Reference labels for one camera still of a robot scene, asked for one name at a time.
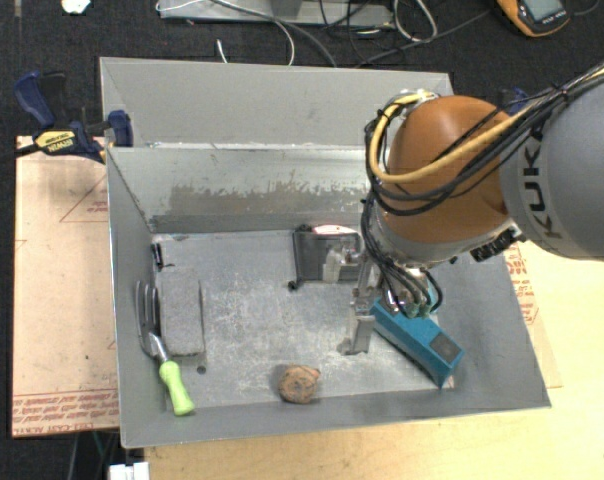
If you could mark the brown round lump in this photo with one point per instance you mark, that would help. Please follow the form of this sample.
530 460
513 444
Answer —
298 384

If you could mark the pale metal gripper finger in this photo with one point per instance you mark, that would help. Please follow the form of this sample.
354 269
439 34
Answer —
362 335
338 266

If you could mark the grey metal bin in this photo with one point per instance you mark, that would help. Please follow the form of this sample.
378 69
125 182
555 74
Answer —
262 318

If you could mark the grey flat block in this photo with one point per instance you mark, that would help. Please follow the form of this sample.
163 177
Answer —
182 313

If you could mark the blue box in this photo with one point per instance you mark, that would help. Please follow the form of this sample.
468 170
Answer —
414 340

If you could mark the small black clip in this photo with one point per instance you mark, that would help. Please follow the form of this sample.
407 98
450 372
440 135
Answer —
157 257

